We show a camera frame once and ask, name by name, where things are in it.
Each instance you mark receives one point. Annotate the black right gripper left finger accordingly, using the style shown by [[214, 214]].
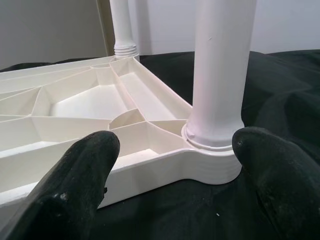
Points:
[[70, 187]]

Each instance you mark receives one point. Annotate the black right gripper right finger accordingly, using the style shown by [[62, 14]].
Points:
[[287, 187]]

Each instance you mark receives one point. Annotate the white plastic table top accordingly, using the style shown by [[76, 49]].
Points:
[[75, 100]]

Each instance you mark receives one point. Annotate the white plastic table leg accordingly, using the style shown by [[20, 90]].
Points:
[[220, 62], [122, 25]]

